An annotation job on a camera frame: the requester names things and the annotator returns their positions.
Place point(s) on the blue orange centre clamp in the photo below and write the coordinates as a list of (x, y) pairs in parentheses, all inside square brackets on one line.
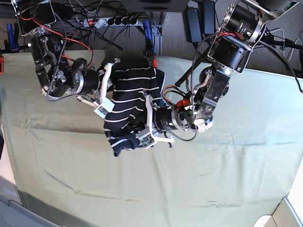
[(149, 52)]

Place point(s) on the navy white striped T-shirt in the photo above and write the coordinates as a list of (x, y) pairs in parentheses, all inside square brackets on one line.
[(130, 84)]

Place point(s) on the blue left clamp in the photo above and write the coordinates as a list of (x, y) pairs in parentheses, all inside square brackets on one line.
[(11, 44)]

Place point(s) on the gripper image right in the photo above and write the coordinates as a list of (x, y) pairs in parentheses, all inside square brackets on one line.
[(159, 120)]

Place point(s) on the black tripod stand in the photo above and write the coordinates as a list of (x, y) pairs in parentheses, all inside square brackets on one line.
[(283, 49)]

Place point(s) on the black box under table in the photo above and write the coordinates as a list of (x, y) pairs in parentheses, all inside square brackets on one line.
[(155, 5)]

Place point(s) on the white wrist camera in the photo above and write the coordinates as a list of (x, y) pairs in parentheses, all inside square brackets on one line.
[(104, 107), (146, 138)]

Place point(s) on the grey power strip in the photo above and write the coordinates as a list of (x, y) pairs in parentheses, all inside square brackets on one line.
[(101, 22)]

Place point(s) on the black power adapter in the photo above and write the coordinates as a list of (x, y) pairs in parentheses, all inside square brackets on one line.
[(192, 25), (208, 17)]

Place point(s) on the black power adapter left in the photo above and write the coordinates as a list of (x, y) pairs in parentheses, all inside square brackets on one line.
[(192, 25)]

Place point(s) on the light green table cloth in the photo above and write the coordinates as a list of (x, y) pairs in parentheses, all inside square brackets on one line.
[(229, 176)]

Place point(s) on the black power adapter right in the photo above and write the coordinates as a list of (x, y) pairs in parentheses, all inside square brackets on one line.
[(208, 17)]

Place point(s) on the aluminium profile post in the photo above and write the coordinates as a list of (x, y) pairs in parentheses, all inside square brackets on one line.
[(156, 20)]

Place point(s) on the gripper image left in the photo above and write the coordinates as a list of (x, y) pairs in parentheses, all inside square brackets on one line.
[(91, 86)]

